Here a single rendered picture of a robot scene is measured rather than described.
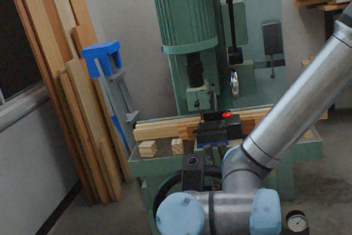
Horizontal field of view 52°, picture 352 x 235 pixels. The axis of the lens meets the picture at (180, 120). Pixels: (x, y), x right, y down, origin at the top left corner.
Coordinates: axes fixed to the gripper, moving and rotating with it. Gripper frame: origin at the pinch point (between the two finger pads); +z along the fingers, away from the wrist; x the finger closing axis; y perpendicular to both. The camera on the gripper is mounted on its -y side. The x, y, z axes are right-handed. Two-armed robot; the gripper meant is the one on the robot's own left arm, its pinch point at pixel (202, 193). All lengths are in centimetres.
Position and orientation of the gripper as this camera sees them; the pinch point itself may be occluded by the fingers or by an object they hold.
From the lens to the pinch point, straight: 91.9
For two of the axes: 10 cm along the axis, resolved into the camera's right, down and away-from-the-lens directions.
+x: 9.8, -0.7, -1.6
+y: 0.5, 9.9, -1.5
